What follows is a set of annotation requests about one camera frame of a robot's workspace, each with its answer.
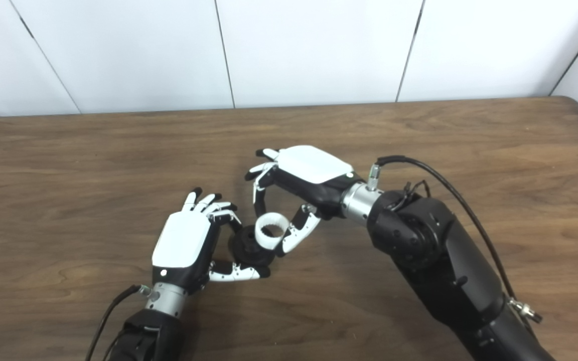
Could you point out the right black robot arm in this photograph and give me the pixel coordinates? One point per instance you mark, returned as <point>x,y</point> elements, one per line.
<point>444,260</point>

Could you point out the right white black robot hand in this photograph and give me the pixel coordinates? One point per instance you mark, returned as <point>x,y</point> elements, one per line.
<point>311,165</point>

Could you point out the round black plastic part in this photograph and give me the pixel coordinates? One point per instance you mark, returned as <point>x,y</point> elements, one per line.
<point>249,248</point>

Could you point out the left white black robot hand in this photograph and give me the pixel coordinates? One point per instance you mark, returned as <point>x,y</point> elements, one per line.
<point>183,240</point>

